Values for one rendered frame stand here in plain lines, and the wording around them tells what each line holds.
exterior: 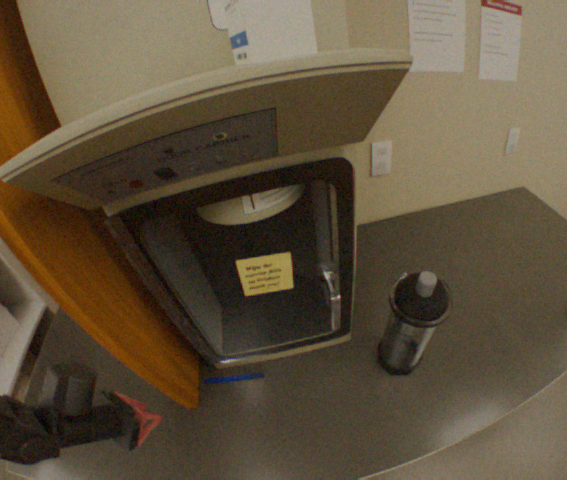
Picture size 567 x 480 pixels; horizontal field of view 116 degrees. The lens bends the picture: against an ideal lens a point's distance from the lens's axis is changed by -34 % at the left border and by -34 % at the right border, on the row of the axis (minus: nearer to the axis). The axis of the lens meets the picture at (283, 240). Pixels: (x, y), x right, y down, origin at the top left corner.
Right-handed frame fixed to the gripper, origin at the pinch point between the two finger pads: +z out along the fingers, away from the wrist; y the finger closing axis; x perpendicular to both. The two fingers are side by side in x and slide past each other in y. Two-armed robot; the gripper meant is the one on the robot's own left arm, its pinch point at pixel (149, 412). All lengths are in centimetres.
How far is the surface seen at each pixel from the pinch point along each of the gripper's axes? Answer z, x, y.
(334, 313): 2.4, -28.3, -27.4
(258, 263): -5.7, -32.2, -16.9
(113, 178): -27.1, -33.2, -11.6
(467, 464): 103, 31, -99
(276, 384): 18.8, -10.4, -16.4
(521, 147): 55, -110, -88
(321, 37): -25, -52, -26
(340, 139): -18, -44, -28
